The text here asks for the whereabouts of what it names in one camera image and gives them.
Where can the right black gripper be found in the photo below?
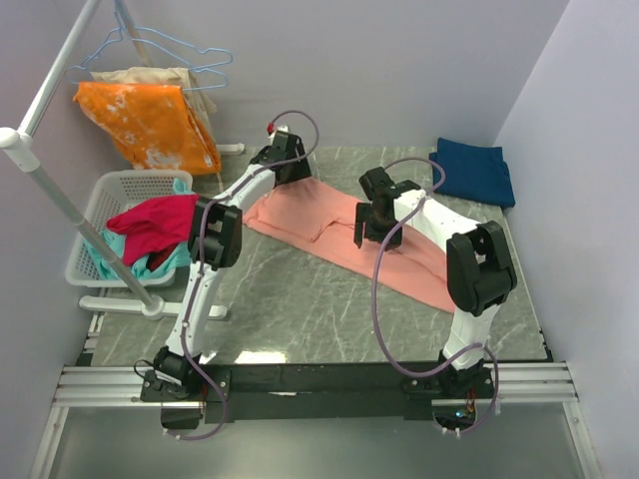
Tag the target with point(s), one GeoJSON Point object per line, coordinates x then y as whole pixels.
{"type": "Point", "coordinates": [362, 215]}

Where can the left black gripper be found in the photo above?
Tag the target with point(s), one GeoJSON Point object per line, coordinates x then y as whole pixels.
{"type": "Point", "coordinates": [303, 170]}

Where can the salmon pink t shirt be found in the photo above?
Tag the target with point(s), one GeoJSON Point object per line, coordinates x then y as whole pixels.
{"type": "Point", "coordinates": [316, 218]}

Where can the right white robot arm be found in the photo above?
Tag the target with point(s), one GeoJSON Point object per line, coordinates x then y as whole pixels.
{"type": "Point", "coordinates": [480, 274]}

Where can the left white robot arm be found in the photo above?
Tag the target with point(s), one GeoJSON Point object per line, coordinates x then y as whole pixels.
{"type": "Point", "coordinates": [215, 244]}

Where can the folded blue t shirt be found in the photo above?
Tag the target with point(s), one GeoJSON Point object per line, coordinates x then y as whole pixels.
{"type": "Point", "coordinates": [472, 173]}

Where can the beige cloth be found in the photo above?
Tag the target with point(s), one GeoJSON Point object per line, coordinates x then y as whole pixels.
{"type": "Point", "coordinates": [175, 76]}

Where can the orange white cloth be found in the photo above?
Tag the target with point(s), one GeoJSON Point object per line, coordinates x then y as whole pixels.
{"type": "Point", "coordinates": [152, 126]}

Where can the magenta t shirt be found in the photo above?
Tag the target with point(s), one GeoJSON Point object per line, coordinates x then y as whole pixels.
{"type": "Point", "coordinates": [154, 225]}

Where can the teal t shirt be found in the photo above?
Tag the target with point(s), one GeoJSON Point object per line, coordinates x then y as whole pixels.
{"type": "Point", "coordinates": [154, 265]}

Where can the white laundry basket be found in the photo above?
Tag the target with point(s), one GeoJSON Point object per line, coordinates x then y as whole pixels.
{"type": "Point", "coordinates": [114, 194]}

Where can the wooden stick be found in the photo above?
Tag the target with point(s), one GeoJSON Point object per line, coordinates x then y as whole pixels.
{"type": "Point", "coordinates": [133, 33]}

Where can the black base beam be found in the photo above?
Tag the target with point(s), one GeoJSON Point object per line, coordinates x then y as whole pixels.
{"type": "Point", "coordinates": [323, 391]}

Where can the white clothes rack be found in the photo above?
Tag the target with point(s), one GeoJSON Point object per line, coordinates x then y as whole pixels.
{"type": "Point", "coordinates": [35, 237]}

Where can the blue wire hanger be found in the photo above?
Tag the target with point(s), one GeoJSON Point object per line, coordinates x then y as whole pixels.
{"type": "Point", "coordinates": [180, 53]}
{"type": "Point", "coordinates": [79, 73]}

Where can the aluminium rail frame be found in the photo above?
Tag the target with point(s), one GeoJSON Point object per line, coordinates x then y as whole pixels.
{"type": "Point", "coordinates": [519, 383]}

